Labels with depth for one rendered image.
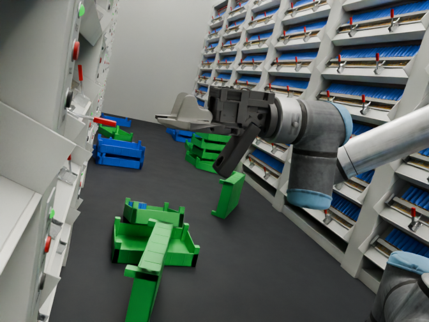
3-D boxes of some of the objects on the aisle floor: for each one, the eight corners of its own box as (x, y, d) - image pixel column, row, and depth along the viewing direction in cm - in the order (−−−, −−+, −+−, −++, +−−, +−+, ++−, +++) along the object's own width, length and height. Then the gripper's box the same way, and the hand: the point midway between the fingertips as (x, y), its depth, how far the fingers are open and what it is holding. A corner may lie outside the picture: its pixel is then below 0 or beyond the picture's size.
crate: (184, 239, 138) (188, 223, 136) (195, 267, 119) (200, 248, 117) (111, 234, 127) (115, 216, 126) (111, 263, 109) (115, 242, 107)
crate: (161, 277, 108) (173, 223, 104) (142, 347, 79) (159, 275, 75) (137, 272, 108) (149, 217, 103) (110, 340, 78) (125, 268, 74)
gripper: (260, 90, 66) (154, 78, 59) (286, 95, 56) (163, 81, 49) (253, 131, 68) (151, 125, 61) (278, 144, 58) (159, 137, 51)
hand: (163, 122), depth 56 cm, fingers open, 3 cm apart
